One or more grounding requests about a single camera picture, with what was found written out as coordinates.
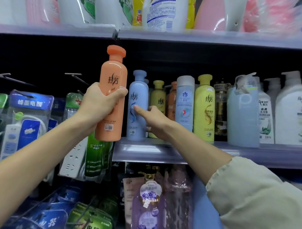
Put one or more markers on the person's left hand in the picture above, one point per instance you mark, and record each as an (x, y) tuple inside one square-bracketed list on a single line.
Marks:
[(94, 103)]

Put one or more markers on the person's right hand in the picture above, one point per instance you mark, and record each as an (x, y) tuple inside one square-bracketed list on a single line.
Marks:
[(158, 122)]

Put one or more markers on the person's left thumb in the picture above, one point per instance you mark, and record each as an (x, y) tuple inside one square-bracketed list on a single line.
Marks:
[(116, 94)]

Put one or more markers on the person's right thumb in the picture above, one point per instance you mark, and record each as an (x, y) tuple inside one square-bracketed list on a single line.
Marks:
[(154, 109)]

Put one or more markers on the person's right forearm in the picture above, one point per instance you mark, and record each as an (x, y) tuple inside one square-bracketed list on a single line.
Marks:
[(198, 153)]

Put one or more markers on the person's left forearm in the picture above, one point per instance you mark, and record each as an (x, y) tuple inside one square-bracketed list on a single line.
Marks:
[(40, 155)]

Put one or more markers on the small yellow shampoo bottle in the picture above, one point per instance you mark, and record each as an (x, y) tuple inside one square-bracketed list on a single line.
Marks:
[(158, 98)]

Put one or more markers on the small orange shampoo bottle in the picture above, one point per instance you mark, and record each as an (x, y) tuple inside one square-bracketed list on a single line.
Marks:
[(171, 103)]

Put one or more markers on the blue shampoo bottle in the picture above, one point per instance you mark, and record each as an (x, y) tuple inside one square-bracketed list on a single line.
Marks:
[(138, 94)]

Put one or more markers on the light blue grey-capped bottle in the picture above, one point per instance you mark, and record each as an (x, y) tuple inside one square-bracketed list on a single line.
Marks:
[(185, 101)]

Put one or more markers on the metal display hook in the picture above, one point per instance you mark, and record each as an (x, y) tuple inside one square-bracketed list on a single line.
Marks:
[(14, 79), (75, 76)]

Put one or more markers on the tall yellow shampoo bottle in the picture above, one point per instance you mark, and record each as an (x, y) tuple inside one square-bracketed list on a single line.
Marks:
[(204, 108)]

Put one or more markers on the black shelf hook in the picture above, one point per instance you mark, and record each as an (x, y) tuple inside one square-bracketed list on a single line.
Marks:
[(116, 37)]

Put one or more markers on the dark gold bottle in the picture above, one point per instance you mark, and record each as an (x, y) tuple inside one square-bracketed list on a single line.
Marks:
[(221, 110)]

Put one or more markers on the power strip in green package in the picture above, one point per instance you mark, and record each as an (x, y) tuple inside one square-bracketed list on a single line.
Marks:
[(82, 153)]

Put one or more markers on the white bottle green leaf print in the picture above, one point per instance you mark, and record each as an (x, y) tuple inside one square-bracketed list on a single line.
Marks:
[(113, 11), (75, 10)]

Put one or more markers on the pale blue translucent pump bottle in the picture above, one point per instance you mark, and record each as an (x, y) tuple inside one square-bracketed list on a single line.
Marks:
[(243, 118)]

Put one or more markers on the beige pouch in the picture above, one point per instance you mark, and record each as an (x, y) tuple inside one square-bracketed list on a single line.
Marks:
[(129, 195)]

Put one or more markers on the white bottle blue label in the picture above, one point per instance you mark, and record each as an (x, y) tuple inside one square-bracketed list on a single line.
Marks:
[(165, 15)]

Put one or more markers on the purple shampoo refill bag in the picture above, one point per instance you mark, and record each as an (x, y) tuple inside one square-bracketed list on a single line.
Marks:
[(148, 203)]

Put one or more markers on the power strip in blue package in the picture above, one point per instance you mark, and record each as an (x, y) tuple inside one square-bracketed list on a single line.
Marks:
[(26, 122)]

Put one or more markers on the pink bottle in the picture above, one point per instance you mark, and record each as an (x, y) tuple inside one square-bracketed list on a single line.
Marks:
[(208, 15)]

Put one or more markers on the pink pack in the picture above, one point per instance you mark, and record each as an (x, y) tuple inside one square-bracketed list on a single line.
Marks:
[(41, 11)]

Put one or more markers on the white pump bottle green label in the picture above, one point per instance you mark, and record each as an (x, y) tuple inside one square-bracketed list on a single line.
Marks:
[(266, 118)]

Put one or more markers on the plain white bottle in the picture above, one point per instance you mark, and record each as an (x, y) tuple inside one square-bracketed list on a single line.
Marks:
[(234, 15)]

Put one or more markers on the green packaged power strip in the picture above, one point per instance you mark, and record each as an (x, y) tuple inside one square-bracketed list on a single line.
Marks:
[(92, 215)]

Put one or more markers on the pale green shirt sleeve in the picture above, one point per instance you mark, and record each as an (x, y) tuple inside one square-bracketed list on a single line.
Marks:
[(254, 198)]

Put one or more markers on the large white pump bottle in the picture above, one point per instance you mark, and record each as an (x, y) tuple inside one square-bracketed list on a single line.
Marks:
[(289, 113)]

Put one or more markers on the blue packaged power strip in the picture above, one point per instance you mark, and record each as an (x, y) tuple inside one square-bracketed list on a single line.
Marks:
[(42, 212)]

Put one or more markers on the pink bath puff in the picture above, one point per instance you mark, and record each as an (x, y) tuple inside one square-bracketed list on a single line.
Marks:
[(271, 16)]

